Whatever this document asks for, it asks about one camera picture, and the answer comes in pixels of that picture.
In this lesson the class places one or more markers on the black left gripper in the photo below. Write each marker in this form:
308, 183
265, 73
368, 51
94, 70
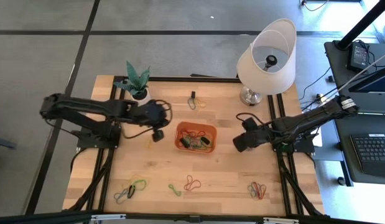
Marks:
153, 113

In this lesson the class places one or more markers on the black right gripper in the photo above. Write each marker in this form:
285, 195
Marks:
251, 140

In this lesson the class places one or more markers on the black wide rubber band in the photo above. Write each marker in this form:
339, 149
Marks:
184, 143
205, 140
131, 192
193, 94

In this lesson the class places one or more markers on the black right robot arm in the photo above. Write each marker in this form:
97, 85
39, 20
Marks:
310, 116

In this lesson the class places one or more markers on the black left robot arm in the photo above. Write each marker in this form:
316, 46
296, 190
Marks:
86, 105

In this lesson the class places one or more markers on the orange plastic bin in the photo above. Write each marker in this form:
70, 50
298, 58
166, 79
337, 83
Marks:
211, 127

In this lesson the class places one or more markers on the potted green plant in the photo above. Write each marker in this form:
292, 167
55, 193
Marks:
136, 81

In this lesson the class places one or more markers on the white table lamp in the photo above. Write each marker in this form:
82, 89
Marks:
273, 84

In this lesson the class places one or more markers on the floor power plug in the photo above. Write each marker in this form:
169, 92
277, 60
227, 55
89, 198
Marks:
319, 99

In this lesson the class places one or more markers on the black caster wheel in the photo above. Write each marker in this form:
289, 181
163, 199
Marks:
341, 181

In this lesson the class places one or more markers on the small black floor plug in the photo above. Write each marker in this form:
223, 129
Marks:
331, 78

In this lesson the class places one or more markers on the black side desk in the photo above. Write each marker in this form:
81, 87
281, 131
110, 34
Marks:
341, 81

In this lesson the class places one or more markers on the black laptop keyboard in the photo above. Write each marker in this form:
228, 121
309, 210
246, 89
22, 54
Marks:
372, 149

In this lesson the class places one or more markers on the black power adapter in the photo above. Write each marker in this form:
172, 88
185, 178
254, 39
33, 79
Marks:
357, 57

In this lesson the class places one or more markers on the dark laptop screen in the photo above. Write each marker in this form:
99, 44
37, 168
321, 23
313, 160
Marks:
375, 82

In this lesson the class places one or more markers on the dark grey furniture foot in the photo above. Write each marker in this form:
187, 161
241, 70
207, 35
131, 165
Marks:
2, 143

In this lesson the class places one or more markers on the black stand pole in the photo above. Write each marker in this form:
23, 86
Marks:
363, 23

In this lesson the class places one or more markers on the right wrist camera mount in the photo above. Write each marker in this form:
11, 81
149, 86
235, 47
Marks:
249, 124

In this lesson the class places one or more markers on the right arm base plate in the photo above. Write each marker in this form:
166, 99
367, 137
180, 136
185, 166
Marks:
304, 147

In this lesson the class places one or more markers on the black aluminium table frame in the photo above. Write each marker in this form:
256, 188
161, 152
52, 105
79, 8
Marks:
195, 79

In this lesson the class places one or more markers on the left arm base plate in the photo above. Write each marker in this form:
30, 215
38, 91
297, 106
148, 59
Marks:
86, 141

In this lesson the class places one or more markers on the silver aluminium bracket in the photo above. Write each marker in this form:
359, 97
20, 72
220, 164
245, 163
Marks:
108, 217
280, 221

